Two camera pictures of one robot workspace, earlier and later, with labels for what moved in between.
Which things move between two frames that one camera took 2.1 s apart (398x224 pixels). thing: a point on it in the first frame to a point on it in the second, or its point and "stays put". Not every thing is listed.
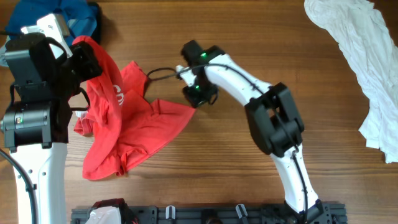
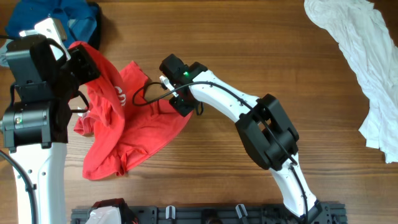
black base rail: [226, 214] stays put
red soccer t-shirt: [123, 126] stays put
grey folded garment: [2, 51] stays put
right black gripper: [196, 98] to [183, 109]
